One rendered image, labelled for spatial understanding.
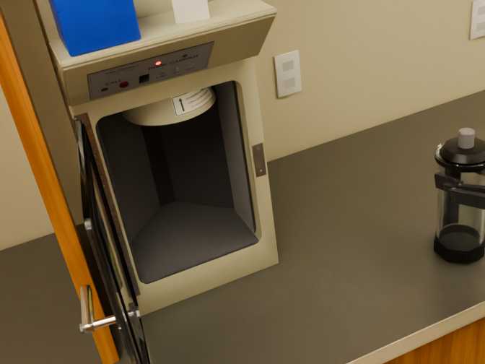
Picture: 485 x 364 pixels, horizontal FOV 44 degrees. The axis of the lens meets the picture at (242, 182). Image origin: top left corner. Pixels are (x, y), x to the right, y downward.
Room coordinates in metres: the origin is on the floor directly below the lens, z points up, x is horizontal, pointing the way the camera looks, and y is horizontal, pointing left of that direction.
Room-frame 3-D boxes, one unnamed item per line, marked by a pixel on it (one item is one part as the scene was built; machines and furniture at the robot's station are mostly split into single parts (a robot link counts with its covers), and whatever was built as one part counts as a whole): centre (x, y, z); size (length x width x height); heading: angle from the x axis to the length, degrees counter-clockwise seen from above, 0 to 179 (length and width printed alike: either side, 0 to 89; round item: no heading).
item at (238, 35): (0.87, 0.08, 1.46); 0.32 x 0.12 x 0.10; 109
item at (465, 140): (0.94, -0.42, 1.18); 0.09 x 0.09 x 0.07
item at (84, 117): (0.87, 0.24, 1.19); 0.03 x 0.02 x 0.39; 109
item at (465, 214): (0.93, -0.42, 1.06); 0.11 x 0.11 x 0.21
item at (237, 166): (1.04, 0.14, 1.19); 0.26 x 0.24 x 0.35; 109
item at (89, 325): (0.63, 0.23, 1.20); 0.10 x 0.05 x 0.03; 11
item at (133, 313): (0.61, 0.18, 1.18); 0.02 x 0.02 x 0.06; 11
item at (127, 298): (0.71, 0.21, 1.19); 0.30 x 0.01 x 0.40; 11
